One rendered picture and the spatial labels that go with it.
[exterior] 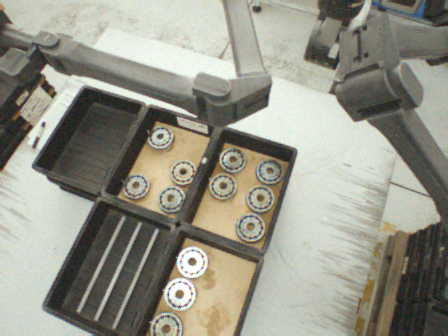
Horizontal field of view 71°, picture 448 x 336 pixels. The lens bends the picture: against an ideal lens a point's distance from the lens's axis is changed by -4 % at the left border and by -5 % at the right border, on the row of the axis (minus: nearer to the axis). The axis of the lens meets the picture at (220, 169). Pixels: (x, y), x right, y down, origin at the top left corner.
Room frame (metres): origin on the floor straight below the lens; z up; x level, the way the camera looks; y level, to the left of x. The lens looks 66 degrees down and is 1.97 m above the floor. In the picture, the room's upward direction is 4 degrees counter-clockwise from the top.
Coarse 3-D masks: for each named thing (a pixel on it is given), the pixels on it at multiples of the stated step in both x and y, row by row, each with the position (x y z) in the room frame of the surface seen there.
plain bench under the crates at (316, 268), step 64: (192, 64) 1.14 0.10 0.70; (256, 128) 0.74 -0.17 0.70; (320, 128) 0.72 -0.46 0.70; (0, 192) 0.52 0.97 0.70; (64, 192) 0.50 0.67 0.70; (320, 192) 0.42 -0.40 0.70; (384, 192) 0.40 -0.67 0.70; (0, 256) 0.24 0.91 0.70; (64, 256) 0.23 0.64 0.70; (320, 256) 0.16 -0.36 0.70; (0, 320) 0.00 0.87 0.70; (256, 320) -0.04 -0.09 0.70; (320, 320) -0.06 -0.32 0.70
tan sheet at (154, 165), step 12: (180, 132) 0.67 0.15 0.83; (192, 132) 0.67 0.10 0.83; (180, 144) 0.62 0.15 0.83; (192, 144) 0.62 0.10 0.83; (204, 144) 0.61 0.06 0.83; (144, 156) 0.58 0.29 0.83; (156, 156) 0.58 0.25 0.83; (168, 156) 0.57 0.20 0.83; (180, 156) 0.57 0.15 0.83; (192, 156) 0.56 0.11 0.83; (144, 168) 0.53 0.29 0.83; (156, 168) 0.52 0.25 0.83; (156, 180) 0.47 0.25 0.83; (168, 180) 0.47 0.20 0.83; (120, 192) 0.44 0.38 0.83; (156, 192) 0.43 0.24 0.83; (144, 204) 0.38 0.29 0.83; (156, 204) 0.38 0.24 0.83
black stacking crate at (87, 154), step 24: (96, 96) 0.85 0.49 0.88; (72, 120) 0.74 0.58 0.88; (96, 120) 0.77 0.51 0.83; (120, 120) 0.76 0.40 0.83; (72, 144) 0.66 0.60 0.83; (96, 144) 0.65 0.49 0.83; (120, 144) 0.64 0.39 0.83; (48, 168) 0.55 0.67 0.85; (72, 168) 0.55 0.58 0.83; (96, 168) 0.54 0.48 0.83
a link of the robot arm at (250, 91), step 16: (224, 0) 0.63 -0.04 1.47; (240, 0) 0.62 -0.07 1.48; (240, 16) 0.57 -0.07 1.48; (240, 32) 0.52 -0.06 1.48; (240, 48) 0.48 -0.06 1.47; (256, 48) 0.47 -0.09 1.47; (240, 64) 0.43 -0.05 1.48; (256, 64) 0.43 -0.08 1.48; (240, 80) 0.39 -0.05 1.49; (256, 80) 0.38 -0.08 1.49; (272, 80) 0.38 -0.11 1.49; (240, 96) 0.35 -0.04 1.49; (256, 96) 0.36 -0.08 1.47; (208, 112) 0.35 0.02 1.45; (224, 112) 0.33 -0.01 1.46; (240, 112) 0.35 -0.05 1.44; (256, 112) 0.36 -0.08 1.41
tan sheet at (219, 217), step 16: (256, 160) 0.53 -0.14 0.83; (240, 176) 0.47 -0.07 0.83; (208, 192) 0.41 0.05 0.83; (240, 192) 0.40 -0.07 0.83; (208, 208) 0.35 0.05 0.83; (224, 208) 0.35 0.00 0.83; (240, 208) 0.34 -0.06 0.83; (272, 208) 0.33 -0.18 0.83; (192, 224) 0.29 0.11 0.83; (208, 224) 0.29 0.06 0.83; (224, 224) 0.29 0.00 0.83; (240, 240) 0.22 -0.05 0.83
